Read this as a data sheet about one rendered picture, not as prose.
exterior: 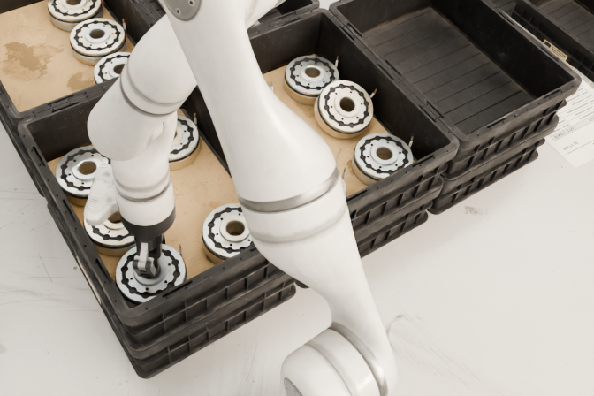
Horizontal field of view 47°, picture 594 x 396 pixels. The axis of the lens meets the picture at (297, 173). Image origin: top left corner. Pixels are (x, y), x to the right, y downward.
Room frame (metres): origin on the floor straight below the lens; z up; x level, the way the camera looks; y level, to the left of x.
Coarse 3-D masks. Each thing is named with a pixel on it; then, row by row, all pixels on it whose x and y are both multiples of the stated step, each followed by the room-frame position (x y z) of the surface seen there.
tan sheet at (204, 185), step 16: (208, 160) 0.73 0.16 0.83; (176, 176) 0.69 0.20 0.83; (192, 176) 0.69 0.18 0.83; (208, 176) 0.69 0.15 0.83; (224, 176) 0.70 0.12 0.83; (176, 192) 0.65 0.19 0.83; (192, 192) 0.66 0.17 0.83; (208, 192) 0.66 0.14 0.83; (224, 192) 0.67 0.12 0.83; (80, 208) 0.60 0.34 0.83; (176, 208) 0.62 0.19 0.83; (192, 208) 0.63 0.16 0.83; (208, 208) 0.63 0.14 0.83; (176, 224) 0.59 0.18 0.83; (192, 224) 0.60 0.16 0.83; (176, 240) 0.56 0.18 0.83; (192, 240) 0.56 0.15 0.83; (112, 256) 0.52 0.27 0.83; (192, 256) 0.54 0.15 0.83; (112, 272) 0.49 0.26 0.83; (192, 272) 0.51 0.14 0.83
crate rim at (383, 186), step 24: (288, 24) 0.99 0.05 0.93; (336, 24) 1.01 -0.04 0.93; (360, 48) 0.95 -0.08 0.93; (384, 72) 0.89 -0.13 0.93; (408, 96) 0.84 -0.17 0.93; (432, 120) 0.80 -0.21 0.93; (456, 144) 0.75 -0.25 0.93; (408, 168) 0.69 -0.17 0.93; (432, 168) 0.71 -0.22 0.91; (360, 192) 0.63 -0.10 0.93; (384, 192) 0.64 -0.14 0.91
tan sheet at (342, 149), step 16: (272, 80) 0.94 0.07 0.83; (288, 96) 0.90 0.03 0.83; (304, 112) 0.87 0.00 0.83; (320, 128) 0.83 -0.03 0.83; (368, 128) 0.85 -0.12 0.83; (384, 128) 0.85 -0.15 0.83; (336, 144) 0.80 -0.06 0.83; (352, 144) 0.81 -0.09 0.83; (336, 160) 0.77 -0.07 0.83; (352, 176) 0.73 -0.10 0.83; (352, 192) 0.70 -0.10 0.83
